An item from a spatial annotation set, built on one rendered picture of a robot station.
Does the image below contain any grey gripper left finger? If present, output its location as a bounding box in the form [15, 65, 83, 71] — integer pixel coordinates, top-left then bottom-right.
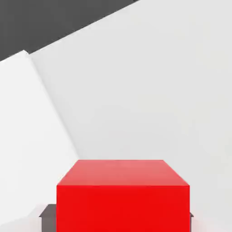
[10, 204, 58, 232]

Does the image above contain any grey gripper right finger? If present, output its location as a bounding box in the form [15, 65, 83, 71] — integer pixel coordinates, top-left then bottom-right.
[189, 212, 209, 232]

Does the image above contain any small red cube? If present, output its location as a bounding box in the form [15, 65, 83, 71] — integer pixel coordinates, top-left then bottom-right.
[56, 159, 190, 232]

